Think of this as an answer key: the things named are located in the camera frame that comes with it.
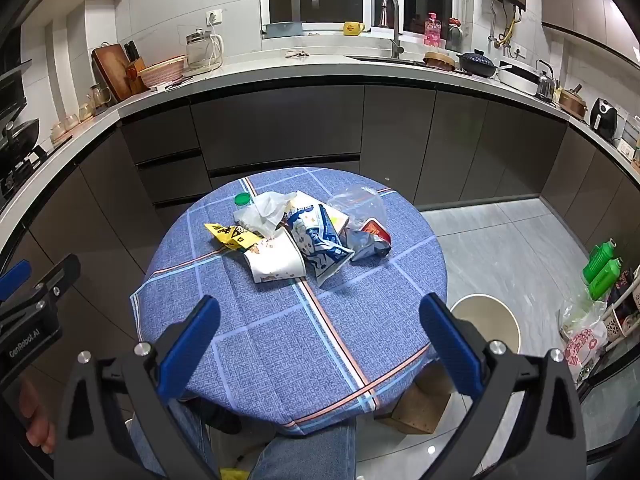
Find grey-blue basin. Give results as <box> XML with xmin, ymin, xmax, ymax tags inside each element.
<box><xmin>264</xmin><ymin>21</ymin><xmax>307</xmax><ymax>38</ymax></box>

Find dark blue pot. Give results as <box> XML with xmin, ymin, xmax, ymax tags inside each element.
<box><xmin>456</xmin><ymin>50</ymin><xmax>499</xmax><ymax>79</ymax></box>

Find person's right leg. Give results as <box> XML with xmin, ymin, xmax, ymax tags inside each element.
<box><xmin>246</xmin><ymin>421</ymin><xmax>359</xmax><ymax>480</ymax></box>

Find black wok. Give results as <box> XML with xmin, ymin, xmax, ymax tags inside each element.
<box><xmin>0</xmin><ymin>119</ymin><xmax>41</xmax><ymax>154</ymax></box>

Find black range hood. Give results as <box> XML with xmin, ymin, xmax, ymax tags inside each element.
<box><xmin>0</xmin><ymin>60</ymin><xmax>34</xmax><ymax>126</ymax></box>

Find black gas stove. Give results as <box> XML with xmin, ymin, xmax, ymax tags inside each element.
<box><xmin>0</xmin><ymin>145</ymin><xmax>49</xmax><ymax>197</ymax></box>

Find printed white paper cup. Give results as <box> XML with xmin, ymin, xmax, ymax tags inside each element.
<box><xmin>242</xmin><ymin>226</ymin><xmax>307</xmax><ymax>285</ymax></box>

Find white storage rack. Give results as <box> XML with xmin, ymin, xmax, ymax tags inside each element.
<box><xmin>602</xmin><ymin>265</ymin><xmax>640</xmax><ymax>347</ymax></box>

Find dark lower kitchen cabinets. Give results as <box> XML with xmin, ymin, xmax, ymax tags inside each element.
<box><xmin>0</xmin><ymin>82</ymin><xmax>640</xmax><ymax>321</ymax></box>

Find pink bottle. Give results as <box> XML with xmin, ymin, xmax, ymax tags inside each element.
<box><xmin>424</xmin><ymin>11</ymin><xmax>442</xmax><ymax>47</ymax></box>

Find wooden cutting board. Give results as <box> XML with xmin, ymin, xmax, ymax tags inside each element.
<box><xmin>91</xmin><ymin>43</ymin><xmax>139</xmax><ymax>104</ymax></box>

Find silver and red snack packet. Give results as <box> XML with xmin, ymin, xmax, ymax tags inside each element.
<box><xmin>347</xmin><ymin>217</ymin><xmax>393</xmax><ymax>263</ymax></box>

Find white pan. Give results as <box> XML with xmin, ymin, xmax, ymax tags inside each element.
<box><xmin>495</xmin><ymin>60</ymin><xmax>544</xmax><ymax>96</ymax></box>

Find clear bottle with green cap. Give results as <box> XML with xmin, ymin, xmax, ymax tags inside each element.
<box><xmin>233</xmin><ymin>191</ymin><xmax>296</xmax><ymax>239</ymax></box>

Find clear plastic bag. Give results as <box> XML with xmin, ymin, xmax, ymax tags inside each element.
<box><xmin>327</xmin><ymin>186</ymin><xmax>389</xmax><ymax>231</ymax></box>

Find steel kettle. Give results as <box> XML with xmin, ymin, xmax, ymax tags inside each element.
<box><xmin>535</xmin><ymin>59</ymin><xmax>559</xmax><ymax>101</ymax></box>

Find wooden lidded pot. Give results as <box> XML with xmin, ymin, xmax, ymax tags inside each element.
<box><xmin>557</xmin><ymin>85</ymin><xmax>591</xmax><ymax>120</ymax></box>

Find white red-printed plastic bag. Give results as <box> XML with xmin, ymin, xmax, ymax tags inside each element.
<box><xmin>559</xmin><ymin>290</ymin><xmax>614</xmax><ymax>386</ymax></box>

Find blue checked tablecloth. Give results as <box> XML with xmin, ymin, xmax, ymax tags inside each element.
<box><xmin>130</xmin><ymin>166</ymin><xmax>448</xmax><ymax>437</ymax></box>

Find wooden knife block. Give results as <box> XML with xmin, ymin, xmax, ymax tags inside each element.
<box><xmin>123</xmin><ymin>40</ymin><xmax>149</xmax><ymax>94</ymax></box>

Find yellow gas hose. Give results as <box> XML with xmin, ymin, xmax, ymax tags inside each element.
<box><xmin>497</xmin><ymin>7</ymin><xmax>521</xmax><ymax>46</ymax></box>

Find yellow wrapper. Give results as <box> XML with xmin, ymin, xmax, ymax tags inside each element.
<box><xmin>203</xmin><ymin>222</ymin><xmax>261</xmax><ymax>252</ymax></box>

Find round white trash bin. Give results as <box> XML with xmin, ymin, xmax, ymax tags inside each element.
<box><xmin>450</xmin><ymin>293</ymin><xmax>521</xmax><ymax>356</ymax></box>

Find brown cardboard box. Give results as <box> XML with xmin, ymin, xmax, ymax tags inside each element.
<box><xmin>374</xmin><ymin>362</ymin><xmax>454</xmax><ymax>436</ymax></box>

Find blue snack bag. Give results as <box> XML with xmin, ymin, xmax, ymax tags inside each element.
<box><xmin>282</xmin><ymin>202</ymin><xmax>356</xmax><ymax>287</ymax></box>

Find person's left hand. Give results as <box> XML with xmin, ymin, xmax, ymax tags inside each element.
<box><xmin>19</xmin><ymin>379</ymin><xmax>57</xmax><ymax>456</ymax></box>

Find glass electric kettle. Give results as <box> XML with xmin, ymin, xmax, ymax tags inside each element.
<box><xmin>185</xmin><ymin>28</ymin><xmax>225</xmax><ymax>72</ymax></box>

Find pink woven basket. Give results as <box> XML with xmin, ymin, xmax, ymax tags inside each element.
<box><xmin>137</xmin><ymin>55</ymin><xmax>189</xmax><ymax>89</ymax></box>

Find steel kitchen faucet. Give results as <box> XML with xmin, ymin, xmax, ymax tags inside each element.
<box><xmin>380</xmin><ymin>0</ymin><xmax>405</xmax><ymax>60</ymax></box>

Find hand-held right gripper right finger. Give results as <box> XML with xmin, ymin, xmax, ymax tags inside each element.
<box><xmin>419</xmin><ymin>293</ymin><xmax>588</xmax><ymax>480</ymax></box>

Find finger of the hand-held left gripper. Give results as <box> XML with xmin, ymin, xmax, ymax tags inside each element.
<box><xmin>0</xmin><ymin>259</ymin><xmax>32</xmax><ymax>304</ymax></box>
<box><xmin>29</xmin><ymin>254</ymin><xmax>82</xmax><ymax>308</ymax></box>

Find black air fryer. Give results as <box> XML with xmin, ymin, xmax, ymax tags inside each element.
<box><xmin>589</xmin><ymin>97</ymin><xmax>619</xmax><ymax>141</ymax></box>

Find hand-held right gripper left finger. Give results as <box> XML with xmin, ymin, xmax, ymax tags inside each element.
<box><xmin>52</xmin><ymin>295</ymin><xmax>221</xmax><ymax>480</ymax></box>

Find glass teapot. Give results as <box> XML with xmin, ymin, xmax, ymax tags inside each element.
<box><xmin>87</xmin><ymin>82</ymin><xmax>114</xmax><ymax>114</ymax></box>

